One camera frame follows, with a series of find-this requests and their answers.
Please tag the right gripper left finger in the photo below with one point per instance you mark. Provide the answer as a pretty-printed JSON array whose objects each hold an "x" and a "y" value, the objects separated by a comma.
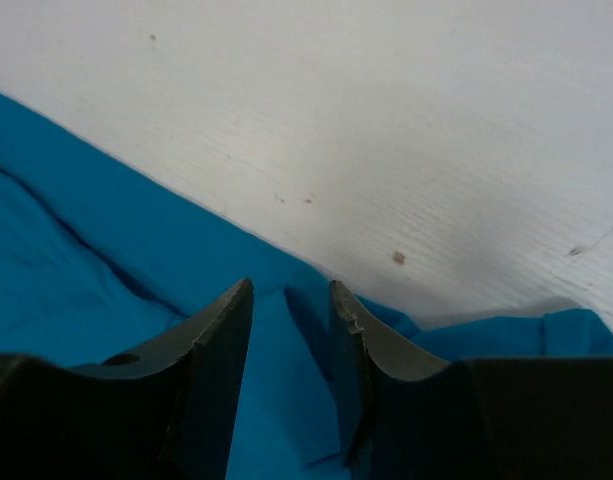
[{"x": 164, "y": 409}]

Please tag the blue t shirt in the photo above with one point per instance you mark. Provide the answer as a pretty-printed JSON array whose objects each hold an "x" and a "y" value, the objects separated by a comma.
[{"x": 96, "y": 259}]

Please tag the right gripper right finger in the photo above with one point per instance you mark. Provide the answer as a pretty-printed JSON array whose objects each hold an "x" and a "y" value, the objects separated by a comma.
[{"x": 404, "y": 413}]

